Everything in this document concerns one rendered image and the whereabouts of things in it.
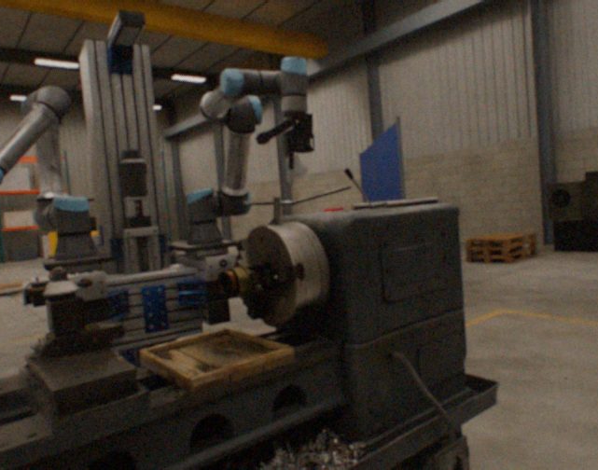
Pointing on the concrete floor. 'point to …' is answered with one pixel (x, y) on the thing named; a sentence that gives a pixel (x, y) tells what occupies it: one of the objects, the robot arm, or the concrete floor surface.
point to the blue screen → (383, 167)
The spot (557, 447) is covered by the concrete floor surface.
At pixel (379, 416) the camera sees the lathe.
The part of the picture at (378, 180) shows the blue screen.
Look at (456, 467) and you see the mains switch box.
